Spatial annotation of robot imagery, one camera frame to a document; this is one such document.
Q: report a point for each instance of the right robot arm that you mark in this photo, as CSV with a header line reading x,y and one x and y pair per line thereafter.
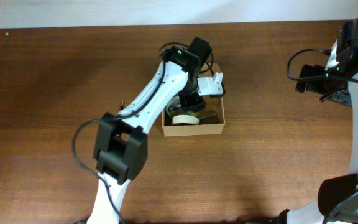
x,y
337,200

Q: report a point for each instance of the cardboard box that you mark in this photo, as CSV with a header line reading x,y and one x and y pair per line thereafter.
x,y
206,127

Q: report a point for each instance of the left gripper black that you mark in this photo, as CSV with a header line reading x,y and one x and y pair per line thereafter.
x,y
192,103

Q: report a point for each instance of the black and white marker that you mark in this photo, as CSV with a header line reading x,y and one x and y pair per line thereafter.
x,y
202,118

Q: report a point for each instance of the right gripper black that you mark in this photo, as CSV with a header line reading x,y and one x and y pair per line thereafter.
x,y
304,78

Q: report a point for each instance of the green tape roll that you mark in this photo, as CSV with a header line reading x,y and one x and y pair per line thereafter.
x,y
173,108

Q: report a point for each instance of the cream masking tape roll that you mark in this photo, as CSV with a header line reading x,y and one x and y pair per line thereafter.
x,y
185,119

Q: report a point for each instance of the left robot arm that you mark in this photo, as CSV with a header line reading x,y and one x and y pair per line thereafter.
x,y
121,142

